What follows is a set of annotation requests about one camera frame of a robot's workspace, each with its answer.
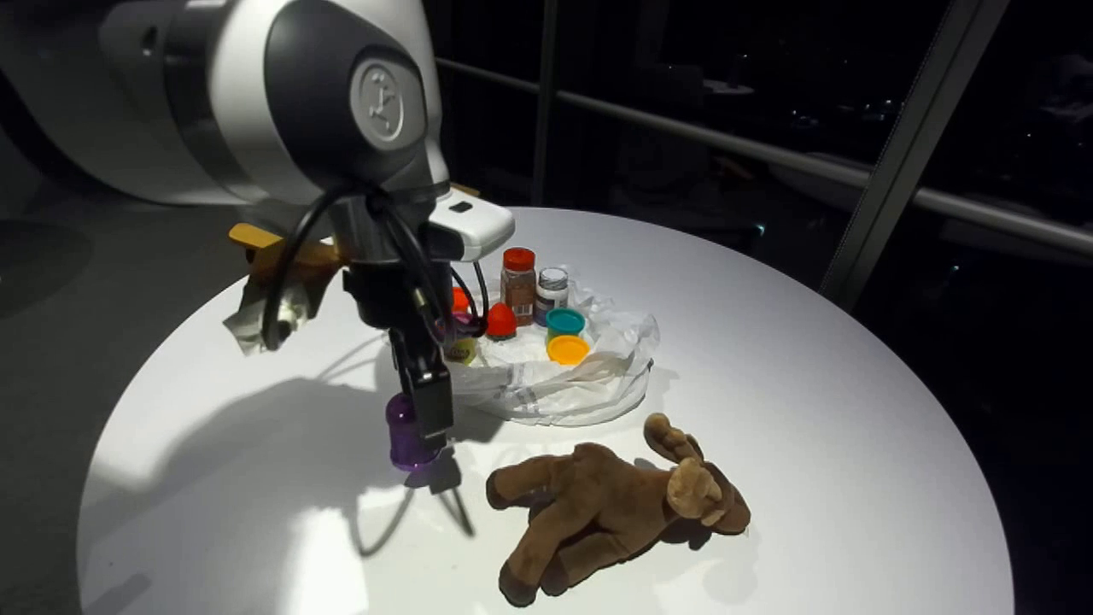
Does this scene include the horizontal metal window rail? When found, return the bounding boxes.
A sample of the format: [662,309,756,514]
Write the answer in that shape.
[438,56,1093,260]

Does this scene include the dark window post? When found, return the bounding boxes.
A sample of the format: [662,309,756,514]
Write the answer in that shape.
[533,0,566,193]

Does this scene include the tall spice jar red lid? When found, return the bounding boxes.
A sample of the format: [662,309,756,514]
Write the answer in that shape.
[499,248,540,328]

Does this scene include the brown plush moose toy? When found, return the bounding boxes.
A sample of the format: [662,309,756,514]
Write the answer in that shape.
[484,409,756,612]

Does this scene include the small white bottle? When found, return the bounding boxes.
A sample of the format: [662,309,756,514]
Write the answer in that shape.
[536,268,574,328]

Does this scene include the small red ball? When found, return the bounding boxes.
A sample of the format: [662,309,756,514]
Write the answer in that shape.
[482,301,521,347]

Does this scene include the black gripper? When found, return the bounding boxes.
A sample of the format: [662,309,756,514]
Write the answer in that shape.
[343,252,463,494]

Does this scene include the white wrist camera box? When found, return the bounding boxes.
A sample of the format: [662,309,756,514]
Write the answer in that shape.
[424,193,519,264]

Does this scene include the purple dough tub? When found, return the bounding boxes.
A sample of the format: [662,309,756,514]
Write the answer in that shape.
[384,389,438,476]

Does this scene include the clear plastic bag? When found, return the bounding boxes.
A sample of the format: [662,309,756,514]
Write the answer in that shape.
[372,282,662,431]

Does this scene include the grey window post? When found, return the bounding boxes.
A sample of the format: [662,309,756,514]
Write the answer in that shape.
[815,0,1012,309]

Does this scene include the amber lid dough tub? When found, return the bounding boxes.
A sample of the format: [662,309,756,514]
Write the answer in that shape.
[544,333,594,374]

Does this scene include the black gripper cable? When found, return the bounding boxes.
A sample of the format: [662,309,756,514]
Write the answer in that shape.
[258,184,352,350]

